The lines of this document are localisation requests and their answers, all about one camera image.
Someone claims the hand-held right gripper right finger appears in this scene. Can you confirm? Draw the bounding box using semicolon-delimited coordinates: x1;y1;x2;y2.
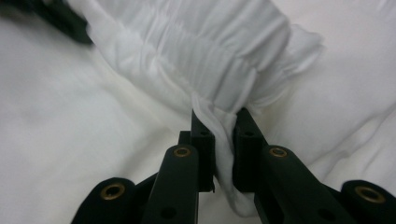
232;106;358;224

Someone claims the white pleated skirt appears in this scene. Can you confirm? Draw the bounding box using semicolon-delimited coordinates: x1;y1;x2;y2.
0;0;396;224

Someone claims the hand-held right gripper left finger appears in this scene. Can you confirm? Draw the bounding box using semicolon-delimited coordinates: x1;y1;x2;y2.
141;110;217;224

